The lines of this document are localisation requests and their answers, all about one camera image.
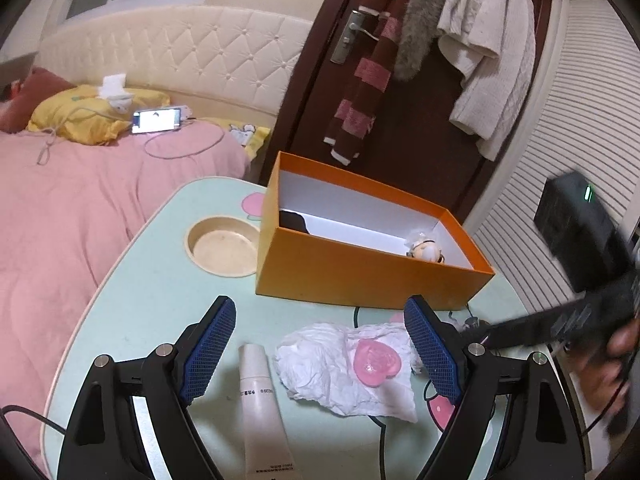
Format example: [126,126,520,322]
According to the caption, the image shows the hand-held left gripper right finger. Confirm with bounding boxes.
[403,294,586,480]

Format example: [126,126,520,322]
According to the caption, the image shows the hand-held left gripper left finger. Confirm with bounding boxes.
[56,295,237,480]

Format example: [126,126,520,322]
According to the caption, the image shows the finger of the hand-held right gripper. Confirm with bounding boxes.
[457,307,567,352]

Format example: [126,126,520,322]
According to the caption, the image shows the pink heart-shaped item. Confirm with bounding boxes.
[352,338,402,388]

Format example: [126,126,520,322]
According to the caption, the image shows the white cream tube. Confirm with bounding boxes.
[237,342,303,480]

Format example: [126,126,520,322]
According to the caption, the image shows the white tissue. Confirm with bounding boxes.
[274,321,420,422]

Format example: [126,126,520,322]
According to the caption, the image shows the orange cardboard box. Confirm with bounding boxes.
[255,151,496,311]

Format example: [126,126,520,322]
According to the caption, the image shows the person's right hand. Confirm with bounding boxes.
[572,317,640,411]

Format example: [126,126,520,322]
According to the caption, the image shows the small figurine in clear bag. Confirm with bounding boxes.
[405,231,447,264]

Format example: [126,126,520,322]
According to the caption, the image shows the white louvered panel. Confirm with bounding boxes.
[460,0,640,411]

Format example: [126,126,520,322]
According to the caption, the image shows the white knitted sweater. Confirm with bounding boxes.
[436,0,543,162]

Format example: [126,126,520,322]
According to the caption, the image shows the pink bed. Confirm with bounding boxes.
[0,120,251,466]

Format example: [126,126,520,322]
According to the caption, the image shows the dark brown wooden door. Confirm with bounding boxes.
[257,0,556,221]

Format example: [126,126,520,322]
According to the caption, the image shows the yellow cartoon print pillow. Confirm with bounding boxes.
[200,116,272,161]

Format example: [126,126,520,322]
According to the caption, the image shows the smartphone with lit screen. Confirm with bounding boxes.
[131,106,183,135]

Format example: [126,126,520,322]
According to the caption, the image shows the grey fur collar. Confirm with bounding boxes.
[392,0,463,82]

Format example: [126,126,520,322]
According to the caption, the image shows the maroon pink striped scarf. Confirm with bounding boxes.
[322,0,426,167]

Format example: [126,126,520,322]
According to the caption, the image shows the plain yellow pillow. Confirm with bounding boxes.
[27,86,171,146]

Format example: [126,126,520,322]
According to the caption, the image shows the white tissue pack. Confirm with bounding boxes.
[97,74,135,116]

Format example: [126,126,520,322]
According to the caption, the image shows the cream tufted headboard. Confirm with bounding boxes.
[37,4,313,133]

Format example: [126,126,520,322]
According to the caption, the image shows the dark red pillow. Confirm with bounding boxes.
[0,67,76,133]

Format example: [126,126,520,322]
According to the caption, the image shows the black cable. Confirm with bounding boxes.
[0,405,68,436]

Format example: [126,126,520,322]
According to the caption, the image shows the white charging cable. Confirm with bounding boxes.
[145,117,226,161]

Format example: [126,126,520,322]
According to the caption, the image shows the silver door handle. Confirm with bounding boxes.
[331,9,378,65]

